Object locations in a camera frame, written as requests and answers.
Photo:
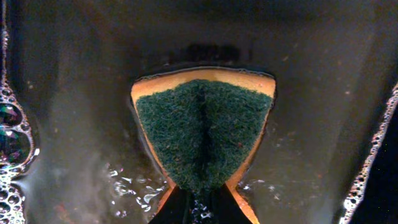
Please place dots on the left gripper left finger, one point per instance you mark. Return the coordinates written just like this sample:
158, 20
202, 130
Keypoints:
175, 210

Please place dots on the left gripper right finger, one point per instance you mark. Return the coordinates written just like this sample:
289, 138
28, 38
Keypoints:
225, 208

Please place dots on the green and yellow sponge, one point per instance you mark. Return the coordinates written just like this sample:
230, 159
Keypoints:
203, 127

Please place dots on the black rectangular water tray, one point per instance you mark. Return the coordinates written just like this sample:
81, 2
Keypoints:
331, 139

